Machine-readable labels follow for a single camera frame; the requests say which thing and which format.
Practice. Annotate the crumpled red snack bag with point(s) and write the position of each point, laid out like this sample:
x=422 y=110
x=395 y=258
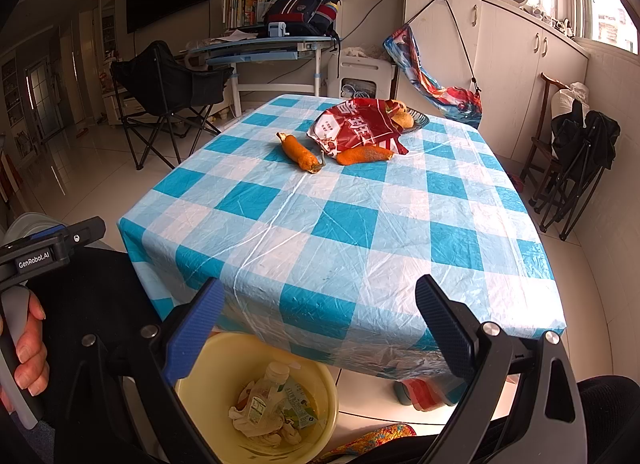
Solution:
x=350 y=126

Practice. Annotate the green drink carton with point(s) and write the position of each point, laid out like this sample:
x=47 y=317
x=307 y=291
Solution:
x=300 y=409

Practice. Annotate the colourful printed cloth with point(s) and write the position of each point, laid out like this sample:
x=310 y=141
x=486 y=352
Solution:
x=450 y=98

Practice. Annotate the pale green seat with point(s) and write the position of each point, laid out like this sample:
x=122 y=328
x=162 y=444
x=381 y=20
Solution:
x=25 y=226

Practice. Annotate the row of books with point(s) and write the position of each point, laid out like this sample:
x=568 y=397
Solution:
x=237 y=8

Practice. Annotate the yellow plastic bin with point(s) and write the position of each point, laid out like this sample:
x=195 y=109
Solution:
x=215 y=369

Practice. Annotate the beige cloth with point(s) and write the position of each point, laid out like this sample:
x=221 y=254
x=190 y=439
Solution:
x=360 y=52

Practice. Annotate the white cabinet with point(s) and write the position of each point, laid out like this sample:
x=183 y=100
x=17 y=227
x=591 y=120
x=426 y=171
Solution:
x=510 y=68

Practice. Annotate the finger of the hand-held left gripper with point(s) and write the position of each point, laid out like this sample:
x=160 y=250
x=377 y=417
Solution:
x=87 y=234

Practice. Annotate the person's left hand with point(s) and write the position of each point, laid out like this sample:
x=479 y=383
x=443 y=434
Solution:
x=32 y=354

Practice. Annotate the white bag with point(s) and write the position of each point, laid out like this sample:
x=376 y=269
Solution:
x=562 y=101

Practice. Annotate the red striped bag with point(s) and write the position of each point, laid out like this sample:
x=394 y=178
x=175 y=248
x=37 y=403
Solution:
x=425 y=394

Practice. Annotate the white plastic stool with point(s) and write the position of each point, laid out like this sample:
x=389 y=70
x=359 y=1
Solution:
x=357 y=68

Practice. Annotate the orange carrots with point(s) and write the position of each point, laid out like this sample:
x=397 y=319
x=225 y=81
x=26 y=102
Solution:
x=362 y=155

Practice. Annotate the ribbed glass plate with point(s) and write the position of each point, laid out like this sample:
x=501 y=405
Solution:
x=421 y=118

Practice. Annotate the glass top desk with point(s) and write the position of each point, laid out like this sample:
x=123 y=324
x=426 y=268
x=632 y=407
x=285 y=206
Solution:
x=260 y=46

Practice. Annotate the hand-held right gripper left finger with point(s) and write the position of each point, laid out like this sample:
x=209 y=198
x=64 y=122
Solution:
x=200 y=329

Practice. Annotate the person's black trousers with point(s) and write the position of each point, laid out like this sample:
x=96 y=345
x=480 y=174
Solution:
x=100 y=294

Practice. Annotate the black folded camping chair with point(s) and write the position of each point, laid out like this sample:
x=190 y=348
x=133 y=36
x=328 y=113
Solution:
x=590 y=138

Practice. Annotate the large clear plastic bottle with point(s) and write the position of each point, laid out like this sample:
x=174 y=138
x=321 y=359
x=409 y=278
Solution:
x=257 y=406

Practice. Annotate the small blue device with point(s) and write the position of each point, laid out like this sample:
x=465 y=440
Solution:
x=277 y=29

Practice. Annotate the black open camping chair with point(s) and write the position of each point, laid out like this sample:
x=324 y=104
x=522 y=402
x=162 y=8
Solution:
x=170 y=78

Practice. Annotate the orange carrot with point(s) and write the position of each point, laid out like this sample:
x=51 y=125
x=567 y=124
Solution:
x=300 y=152

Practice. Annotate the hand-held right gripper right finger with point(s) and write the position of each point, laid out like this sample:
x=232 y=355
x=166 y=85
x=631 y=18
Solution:
x=445 y=329

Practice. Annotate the dark striped backpack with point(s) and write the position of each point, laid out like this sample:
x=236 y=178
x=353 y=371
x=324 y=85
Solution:
x=300 y=11

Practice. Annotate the dark wooden chair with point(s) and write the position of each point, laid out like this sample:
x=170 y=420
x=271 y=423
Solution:
x=545 y=108

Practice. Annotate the blue white checked tablecloth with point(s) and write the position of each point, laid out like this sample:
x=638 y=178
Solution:
x=350 y=224

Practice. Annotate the colourful patterned cushion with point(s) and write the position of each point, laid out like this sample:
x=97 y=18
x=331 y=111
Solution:
x=380 y=436

